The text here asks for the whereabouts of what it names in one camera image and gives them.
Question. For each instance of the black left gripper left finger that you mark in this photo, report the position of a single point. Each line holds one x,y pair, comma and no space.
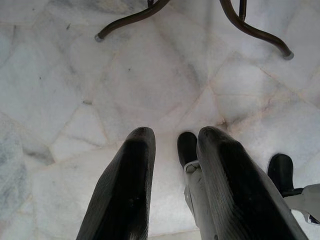
125,185

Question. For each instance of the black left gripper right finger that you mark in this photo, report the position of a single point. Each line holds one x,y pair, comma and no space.
237,190

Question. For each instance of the silver robot left leg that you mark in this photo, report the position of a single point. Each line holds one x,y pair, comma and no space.
197,195

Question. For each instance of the silver robot leg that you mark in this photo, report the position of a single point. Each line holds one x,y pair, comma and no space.
197,195
310,197

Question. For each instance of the black robot right foot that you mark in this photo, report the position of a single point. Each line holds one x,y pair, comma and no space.
280,170

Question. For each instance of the black robot foot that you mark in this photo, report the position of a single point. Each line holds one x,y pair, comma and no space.
186,147
280,170

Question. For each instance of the black robot left foot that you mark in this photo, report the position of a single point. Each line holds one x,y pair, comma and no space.
186,147

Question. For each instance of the silver robot right leg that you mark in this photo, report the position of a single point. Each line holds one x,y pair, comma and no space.
310,197

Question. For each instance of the curved dark metal table leg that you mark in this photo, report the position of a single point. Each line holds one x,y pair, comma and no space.
260,33
120,23

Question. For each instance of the thin dark metal table strut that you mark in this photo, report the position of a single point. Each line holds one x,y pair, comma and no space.
150,2
242,7

